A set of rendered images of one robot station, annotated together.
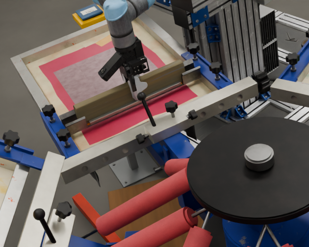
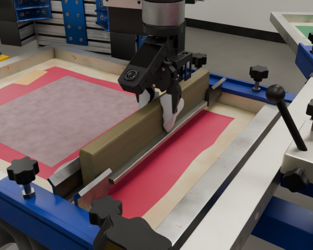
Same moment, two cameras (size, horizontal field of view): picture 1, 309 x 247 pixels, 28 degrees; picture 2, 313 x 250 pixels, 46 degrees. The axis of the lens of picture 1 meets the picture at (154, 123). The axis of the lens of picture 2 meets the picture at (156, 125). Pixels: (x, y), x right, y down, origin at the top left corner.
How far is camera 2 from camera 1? 1.56 m
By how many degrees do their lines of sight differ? 33
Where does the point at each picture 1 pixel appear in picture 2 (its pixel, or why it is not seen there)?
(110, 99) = (139, 131)
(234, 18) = not seen: hidden behind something
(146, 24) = (83, 54)
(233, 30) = not seen: hidden behind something
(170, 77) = (197, 94)
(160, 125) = not seen: outside the picture
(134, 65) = (180, 63)
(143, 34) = (80, 68)
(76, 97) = (33, 151)
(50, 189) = not seen: outside the picture
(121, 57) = (163, 47)
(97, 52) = (25, 91)
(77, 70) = (7, 115)
